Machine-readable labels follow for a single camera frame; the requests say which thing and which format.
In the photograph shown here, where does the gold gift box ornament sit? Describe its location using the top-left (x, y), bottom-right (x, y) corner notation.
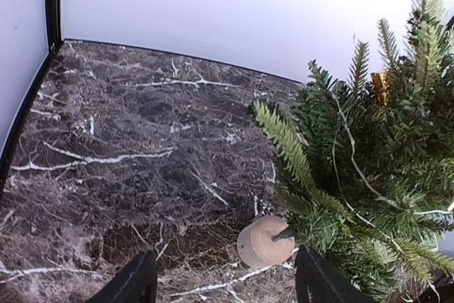
top-left (371, 70), bottom-right (389, 106)

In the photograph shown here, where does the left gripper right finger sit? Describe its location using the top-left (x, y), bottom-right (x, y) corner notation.
top-left (295, 246), bottom-right (372, 303)

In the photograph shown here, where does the round wooden tree base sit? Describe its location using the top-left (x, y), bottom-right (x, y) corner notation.
top-left (237, 216), bottom-right (294, 268)

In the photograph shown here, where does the small green christmas tree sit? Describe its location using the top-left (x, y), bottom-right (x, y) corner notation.
top-left (250, 0), bottom-right (453, 302)

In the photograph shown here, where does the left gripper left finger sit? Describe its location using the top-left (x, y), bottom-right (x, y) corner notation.
top-left (87, 250), bottom-right (157, 303)

